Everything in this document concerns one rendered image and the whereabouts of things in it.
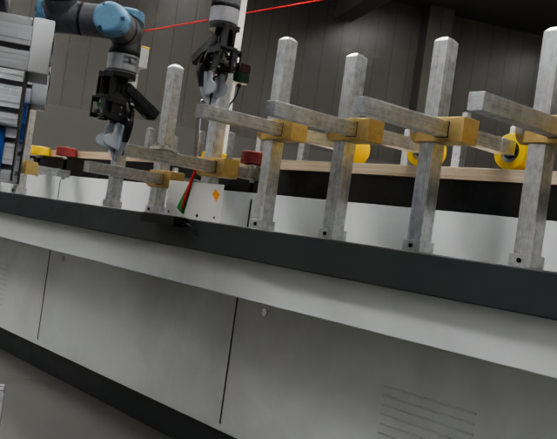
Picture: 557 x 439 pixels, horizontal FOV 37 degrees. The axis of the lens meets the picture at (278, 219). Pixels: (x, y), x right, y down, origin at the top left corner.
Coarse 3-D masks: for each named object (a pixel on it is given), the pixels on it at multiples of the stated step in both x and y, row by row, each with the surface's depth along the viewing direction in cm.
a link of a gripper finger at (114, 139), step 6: (114, 126) 196; (120, 126) 197; (114, 132) 197; (120, 132) 198; (108, 138) 196; (114, 138) 197; (120, 138) 198; (108, 144) 196; (114, 144) 197; (120, 144) 197; (120, 150) 198; (114, 156) 199
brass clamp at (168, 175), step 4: (160, 172) 238; (164, 172) 236; (168, 172) 235; (172, 172) 234; (176, 172) 235; (180, 172) 236; (164, 176) 236; (168, 176) 234; (172, 176) 234; (176, 176) 235; (180, 176) 236; (184, 176) 237; (164, 180) 235; (168, 180) 234; (180, 180) 236; (148, 184) 242; (152, 184) 240; (156, 184) 239; (160, 184) 237; (164, 184) 235; (168, 184) 234; (164, 188) 241
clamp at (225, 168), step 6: (222, 162) 215; (228, 162) 216; (234, 162) 217; (216, 168) 217; (222, 168) 215; (228, 168) 216; (234, 168) 217; (198, 174) 223; (204, 174) 221; (210, 174) 219; (216, 174) 217; (222, 174) 215; (228, 174) 216; (234, 174) 217
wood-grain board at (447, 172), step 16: (128, 160) 296; (144, 160) 287; (288, 160) 229; (304, 160) 224; (400, 176) 198; (448, 176) 186; (464, 176) 183; (480, 176) 180; (496, 176) 177; (512, 176) 174
